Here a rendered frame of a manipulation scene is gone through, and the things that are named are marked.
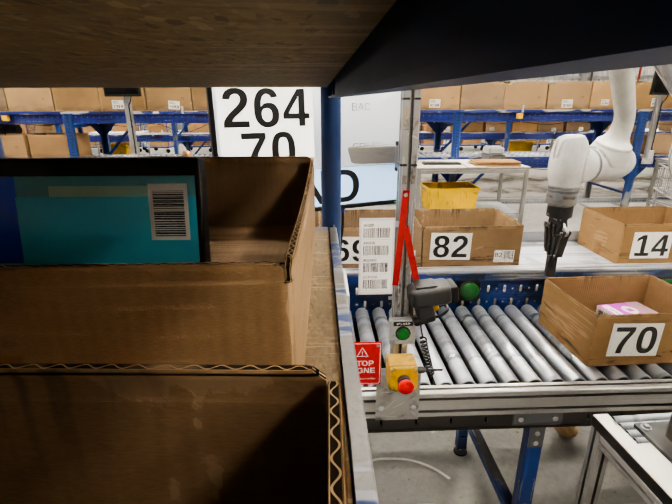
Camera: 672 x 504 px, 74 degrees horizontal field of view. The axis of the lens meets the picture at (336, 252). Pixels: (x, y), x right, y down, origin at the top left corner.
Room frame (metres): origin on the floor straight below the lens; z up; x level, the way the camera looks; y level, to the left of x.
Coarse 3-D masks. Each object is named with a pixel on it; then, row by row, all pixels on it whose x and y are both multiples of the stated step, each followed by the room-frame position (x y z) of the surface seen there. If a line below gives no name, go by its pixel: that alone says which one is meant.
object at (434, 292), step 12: (408, 288) 1.00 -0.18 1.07; (420, 288) 0.97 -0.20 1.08; (432, 288) 0.97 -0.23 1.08; (444, 288) 0.97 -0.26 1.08; (456, 288) 0.97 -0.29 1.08; (420, 300) 0.96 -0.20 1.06; (432, 300) 0.97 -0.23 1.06; (444, 300) 0.97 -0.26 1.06; (456, 300) 0.97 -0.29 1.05; (420, 312) 0.98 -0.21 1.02; (432, 312) 0.98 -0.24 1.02; (420, 324) 0.98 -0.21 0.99
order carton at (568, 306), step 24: (552, 288) 1.38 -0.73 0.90; (576, 288) 1.44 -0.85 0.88; (600, 288) 1.45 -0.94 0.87; (624, 288) 1.46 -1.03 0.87; (648, 288) 1.46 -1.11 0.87; (552, 312) 1.36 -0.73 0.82; (576, 312) 1.24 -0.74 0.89; (576, 336) 1.22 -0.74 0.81; (600, 336) 1.15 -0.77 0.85; (600, 360) 1.15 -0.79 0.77; (624, 360) 1.16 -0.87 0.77; (648, 360) 1.16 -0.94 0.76
